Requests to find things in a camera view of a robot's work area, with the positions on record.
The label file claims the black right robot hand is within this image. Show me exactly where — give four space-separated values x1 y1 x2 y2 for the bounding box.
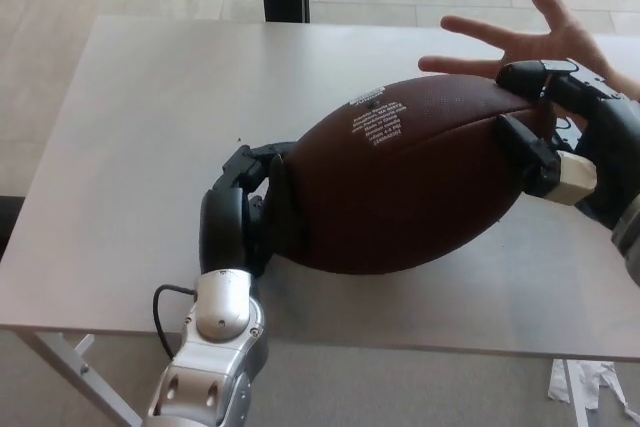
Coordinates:
494 59 640 234

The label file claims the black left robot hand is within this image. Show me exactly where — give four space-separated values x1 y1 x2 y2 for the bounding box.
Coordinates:
198 141 312 284

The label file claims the person's bare open hand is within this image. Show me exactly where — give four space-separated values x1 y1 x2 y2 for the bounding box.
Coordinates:
417 0 640 99

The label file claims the brown junior football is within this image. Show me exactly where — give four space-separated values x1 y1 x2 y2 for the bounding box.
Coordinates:
272 73 559 276

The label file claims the white diagonal table leg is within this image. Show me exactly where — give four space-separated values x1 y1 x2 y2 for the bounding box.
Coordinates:
18 331 145 427

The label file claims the black seat edge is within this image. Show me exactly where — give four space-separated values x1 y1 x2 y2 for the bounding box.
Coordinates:
0 194 26 262

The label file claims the white crumpled tape strip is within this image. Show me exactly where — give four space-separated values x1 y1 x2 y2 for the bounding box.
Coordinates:
546 358 633 422

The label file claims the white straight table leg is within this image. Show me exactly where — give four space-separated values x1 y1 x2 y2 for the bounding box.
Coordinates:
560 358 592 427

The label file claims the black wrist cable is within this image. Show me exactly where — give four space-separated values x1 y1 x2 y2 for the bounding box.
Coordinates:
152 284 199 361

